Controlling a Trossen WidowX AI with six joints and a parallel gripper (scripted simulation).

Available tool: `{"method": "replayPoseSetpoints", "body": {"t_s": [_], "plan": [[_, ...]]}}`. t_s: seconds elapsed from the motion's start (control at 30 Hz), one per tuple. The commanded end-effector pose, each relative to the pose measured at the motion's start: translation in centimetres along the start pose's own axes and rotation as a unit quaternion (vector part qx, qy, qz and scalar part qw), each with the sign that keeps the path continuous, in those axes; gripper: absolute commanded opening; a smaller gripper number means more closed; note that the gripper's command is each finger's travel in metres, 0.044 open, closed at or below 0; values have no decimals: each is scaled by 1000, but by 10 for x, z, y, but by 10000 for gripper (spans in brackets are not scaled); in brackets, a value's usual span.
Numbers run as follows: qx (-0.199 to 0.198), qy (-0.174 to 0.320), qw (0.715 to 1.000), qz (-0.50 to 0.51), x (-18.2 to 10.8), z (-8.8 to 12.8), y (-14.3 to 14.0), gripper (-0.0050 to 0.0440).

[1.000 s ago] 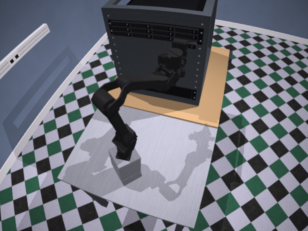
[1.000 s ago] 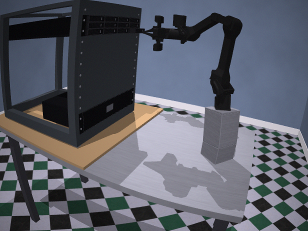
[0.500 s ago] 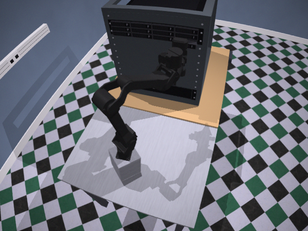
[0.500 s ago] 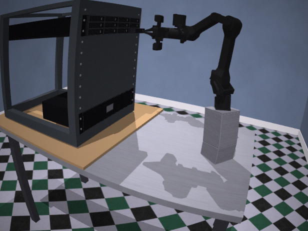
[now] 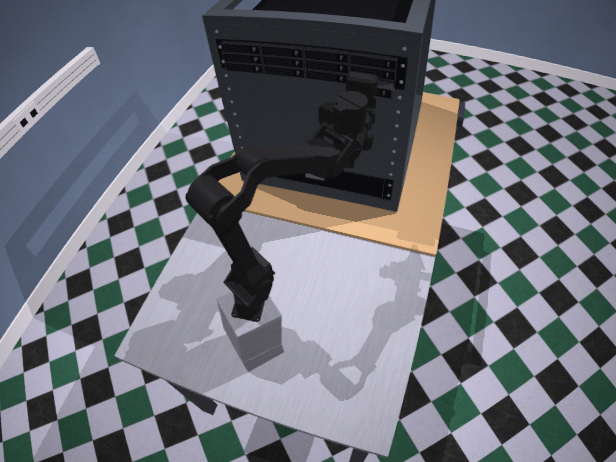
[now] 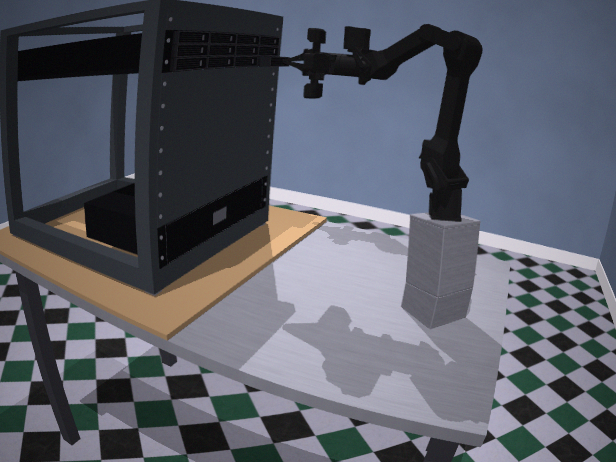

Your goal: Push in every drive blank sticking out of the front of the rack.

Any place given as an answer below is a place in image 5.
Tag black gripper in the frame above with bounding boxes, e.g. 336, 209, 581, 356
346, 71, 378, 151

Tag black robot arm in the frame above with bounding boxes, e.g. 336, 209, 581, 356
185, 91, 368, 322

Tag tan flat board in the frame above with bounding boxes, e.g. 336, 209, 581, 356
245, 92, 460, 257

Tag black server rack frame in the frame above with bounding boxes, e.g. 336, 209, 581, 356
202, 0, 435, 212

